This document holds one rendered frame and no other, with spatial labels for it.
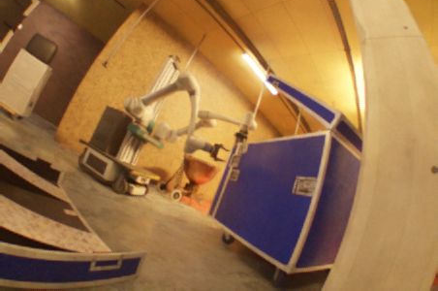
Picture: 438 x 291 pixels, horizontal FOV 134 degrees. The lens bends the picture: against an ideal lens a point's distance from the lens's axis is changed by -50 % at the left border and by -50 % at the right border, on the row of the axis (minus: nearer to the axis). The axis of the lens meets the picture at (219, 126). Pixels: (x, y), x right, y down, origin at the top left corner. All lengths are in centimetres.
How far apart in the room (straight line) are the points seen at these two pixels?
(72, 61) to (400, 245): 717
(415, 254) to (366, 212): 21
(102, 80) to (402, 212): 377
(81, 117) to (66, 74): 346
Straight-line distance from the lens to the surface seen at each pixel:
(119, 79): 368
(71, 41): 713
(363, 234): 59
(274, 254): 113
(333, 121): 112
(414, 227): 62
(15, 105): 328
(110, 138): 222
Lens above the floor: 49
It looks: 17 degrees up
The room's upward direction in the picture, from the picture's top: 21 degrees clockwise
